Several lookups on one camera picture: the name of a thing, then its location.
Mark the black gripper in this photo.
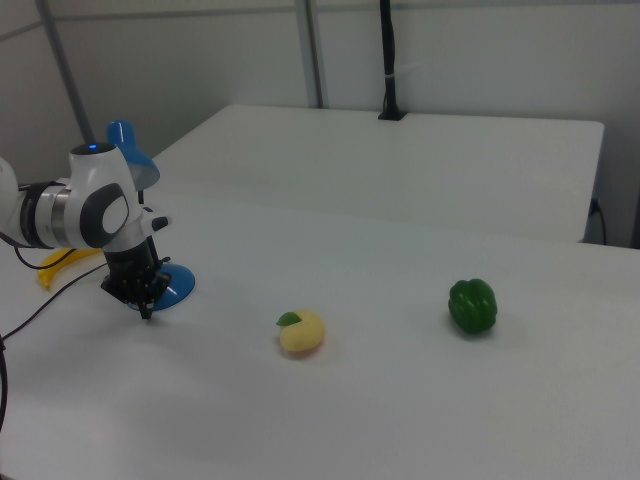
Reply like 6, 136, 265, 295
101, 238, 177, 322

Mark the blue gooseneck desk lamp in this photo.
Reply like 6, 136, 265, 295
105, 119, 197, 312

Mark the yellow toy banana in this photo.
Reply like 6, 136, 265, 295
35, 247, 104, 293

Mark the yellow toy peach with leaf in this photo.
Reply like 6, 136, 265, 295
276, 309, 327, 358

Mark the white plastic folding table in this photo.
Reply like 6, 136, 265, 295
152, 103, 605, 244

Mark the green toy bell pepper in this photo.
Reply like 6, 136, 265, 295
447, 278, 499, 337

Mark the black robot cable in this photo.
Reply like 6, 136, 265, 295
0, 232, 109, 436

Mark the grey metal partition post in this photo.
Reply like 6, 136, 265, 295
35, 0, 97, 144
303, 0, 329, 109

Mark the black camera pole with clamp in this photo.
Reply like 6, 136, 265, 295
377, 0, 408, 122

